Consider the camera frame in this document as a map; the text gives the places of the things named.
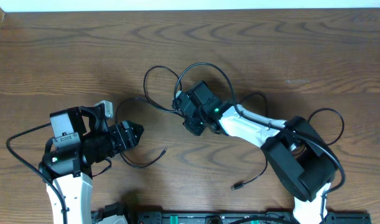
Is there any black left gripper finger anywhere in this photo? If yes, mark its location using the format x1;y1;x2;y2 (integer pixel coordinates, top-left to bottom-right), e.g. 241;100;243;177
127;132;142;149
127;121;144;137

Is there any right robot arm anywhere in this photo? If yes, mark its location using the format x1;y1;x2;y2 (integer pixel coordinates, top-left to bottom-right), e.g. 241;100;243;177
173;81;339;223

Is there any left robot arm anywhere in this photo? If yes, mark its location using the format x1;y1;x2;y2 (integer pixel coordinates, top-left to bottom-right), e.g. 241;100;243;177
39;102;144;223

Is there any black aluminium mounting rail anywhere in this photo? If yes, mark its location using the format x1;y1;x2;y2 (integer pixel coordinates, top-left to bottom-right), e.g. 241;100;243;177
91;202;373;224

